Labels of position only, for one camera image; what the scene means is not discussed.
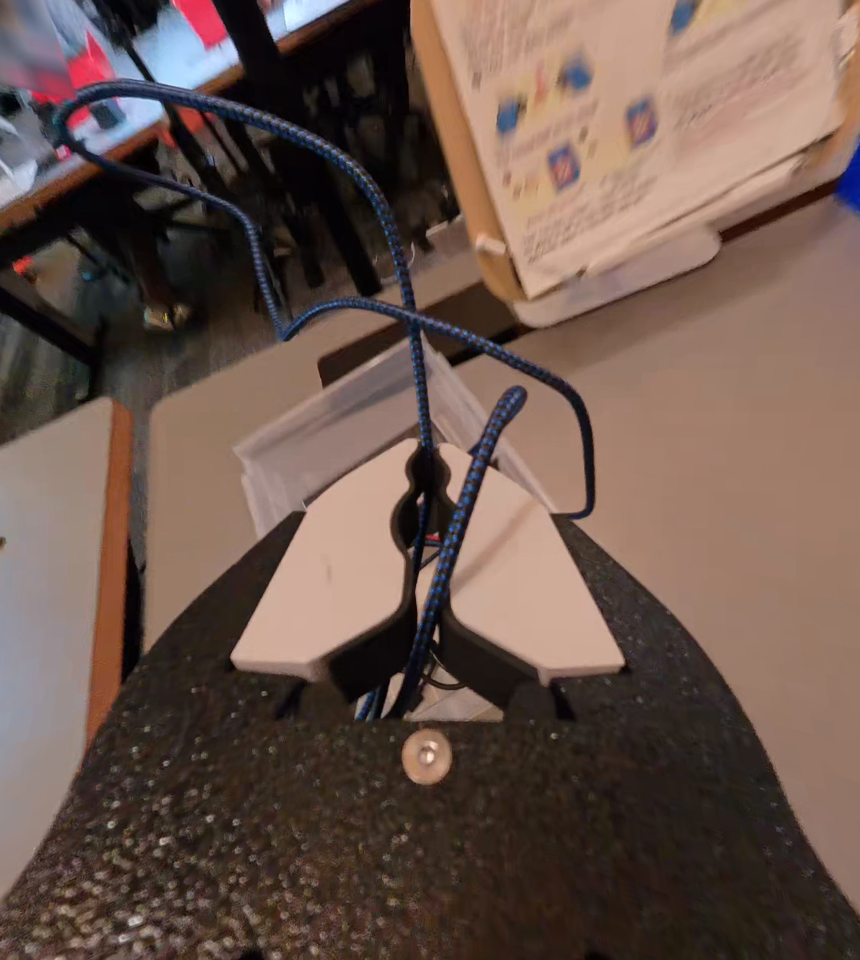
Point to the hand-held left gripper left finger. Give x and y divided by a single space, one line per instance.
340 585

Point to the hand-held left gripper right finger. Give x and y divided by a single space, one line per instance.
527 600

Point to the clear plastic bin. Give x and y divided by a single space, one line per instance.
325 435

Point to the grey side desk wood edge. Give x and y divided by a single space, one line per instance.
25 600

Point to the clipboard with instruction sheets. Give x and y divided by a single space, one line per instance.
445 150

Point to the wood edged background table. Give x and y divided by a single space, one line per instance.
62 187

